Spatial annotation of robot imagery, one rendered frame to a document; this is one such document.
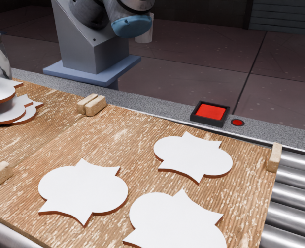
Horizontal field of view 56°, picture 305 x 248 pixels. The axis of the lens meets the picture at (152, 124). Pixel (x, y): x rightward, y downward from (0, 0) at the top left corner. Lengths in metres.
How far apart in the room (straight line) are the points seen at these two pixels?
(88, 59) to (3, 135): 0.48
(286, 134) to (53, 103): 0.54
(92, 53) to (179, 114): 0.43
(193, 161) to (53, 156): 0.25
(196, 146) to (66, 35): 0.68
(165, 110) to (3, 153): 0.37
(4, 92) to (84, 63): 0.43
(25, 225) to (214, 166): 0.31
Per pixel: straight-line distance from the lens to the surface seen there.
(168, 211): 0.43
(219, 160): 0.52
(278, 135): 0.68
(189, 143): 0.55
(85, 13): 1.02
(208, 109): 0.70
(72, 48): 1.06
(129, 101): 0.75
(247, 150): 0.57
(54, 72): 1.10
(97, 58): 1.02
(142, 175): 0.49
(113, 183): 0.47
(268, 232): 0.47
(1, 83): 0.72
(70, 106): 0.71
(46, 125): 0.65
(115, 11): 0.87
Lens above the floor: 1.27
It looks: 33 degrees down
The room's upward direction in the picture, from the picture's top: straight up
